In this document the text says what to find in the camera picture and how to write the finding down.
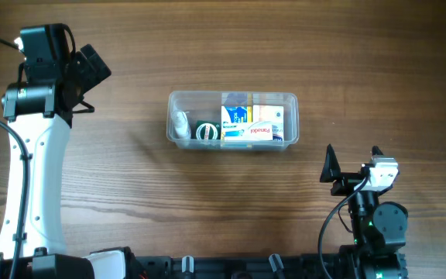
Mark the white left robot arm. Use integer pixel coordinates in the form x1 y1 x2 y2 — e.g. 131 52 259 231
0 45 197 278

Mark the white Hansaplast plaster box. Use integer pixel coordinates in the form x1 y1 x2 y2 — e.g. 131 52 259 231
252 105 284 141

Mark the white Panadol caplet box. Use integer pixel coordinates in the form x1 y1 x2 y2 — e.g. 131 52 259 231
221 122 273 141

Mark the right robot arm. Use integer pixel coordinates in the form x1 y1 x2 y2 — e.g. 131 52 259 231
320 146 408 279

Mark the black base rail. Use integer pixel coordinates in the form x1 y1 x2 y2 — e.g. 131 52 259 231
129 253 408 279

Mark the clear plastic container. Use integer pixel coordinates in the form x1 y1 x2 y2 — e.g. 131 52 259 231
166 91 300 150

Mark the white calamine lotion bottle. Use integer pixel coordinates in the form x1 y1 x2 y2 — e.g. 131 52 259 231
171 110 191 140

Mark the green Zam-Buk ointment box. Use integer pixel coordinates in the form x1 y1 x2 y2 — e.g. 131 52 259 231
195 120 221 140

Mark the blue VapoDrops lozenge box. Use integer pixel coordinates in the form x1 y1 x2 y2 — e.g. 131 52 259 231
221 105 252 126

